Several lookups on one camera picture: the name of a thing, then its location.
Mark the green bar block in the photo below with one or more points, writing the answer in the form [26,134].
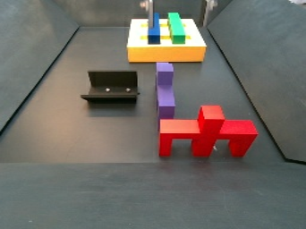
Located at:
[176,28]

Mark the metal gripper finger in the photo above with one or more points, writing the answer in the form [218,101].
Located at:
[210,4]
[147,5]

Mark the blue bar block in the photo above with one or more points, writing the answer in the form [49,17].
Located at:
[153,30]

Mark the black angle bracket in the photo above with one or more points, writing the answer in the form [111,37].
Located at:
[112,86]

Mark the red cross-shaped block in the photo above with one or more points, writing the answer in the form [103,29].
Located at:
[204,131]

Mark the yellow slotted board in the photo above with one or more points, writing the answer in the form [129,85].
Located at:
[165,51]

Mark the purple cross-shaped block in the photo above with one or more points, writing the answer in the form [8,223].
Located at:
[164,90]

